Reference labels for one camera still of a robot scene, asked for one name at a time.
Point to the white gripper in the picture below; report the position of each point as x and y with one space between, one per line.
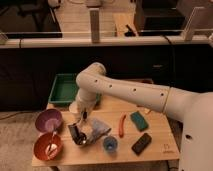
84 109

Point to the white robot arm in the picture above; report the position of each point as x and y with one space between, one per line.
194 110

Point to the purple bowl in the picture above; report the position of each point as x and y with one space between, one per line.
48 120

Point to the red bowl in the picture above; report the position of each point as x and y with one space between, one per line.
41 145

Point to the grey crumpled cloth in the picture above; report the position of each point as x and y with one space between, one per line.
97 129

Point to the small metal cup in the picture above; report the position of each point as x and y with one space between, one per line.
81 139

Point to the green plastic tray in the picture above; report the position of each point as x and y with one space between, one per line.
64 89

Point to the orange carrot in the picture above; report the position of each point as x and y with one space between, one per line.
121 126

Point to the blue plastic cup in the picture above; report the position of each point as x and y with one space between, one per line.
110 144

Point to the teal sponge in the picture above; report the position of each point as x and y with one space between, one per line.
139 121

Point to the yellow banana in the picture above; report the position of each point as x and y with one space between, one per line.
147 111

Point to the black rectangular block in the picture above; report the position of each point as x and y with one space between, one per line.
141 143

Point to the black box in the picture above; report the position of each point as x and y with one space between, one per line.
158 17

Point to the white vertical post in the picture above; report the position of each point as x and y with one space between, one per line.
94 22

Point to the white angled post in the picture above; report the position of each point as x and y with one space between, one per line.
192 23

